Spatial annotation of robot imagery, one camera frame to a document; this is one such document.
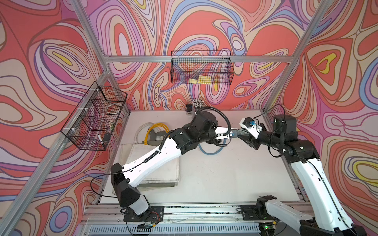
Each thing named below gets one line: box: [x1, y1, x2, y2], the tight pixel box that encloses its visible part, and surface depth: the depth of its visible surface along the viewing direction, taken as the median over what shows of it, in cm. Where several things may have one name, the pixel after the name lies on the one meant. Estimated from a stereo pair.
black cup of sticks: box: [192, 98, 205, 109], surface depth 102 cm
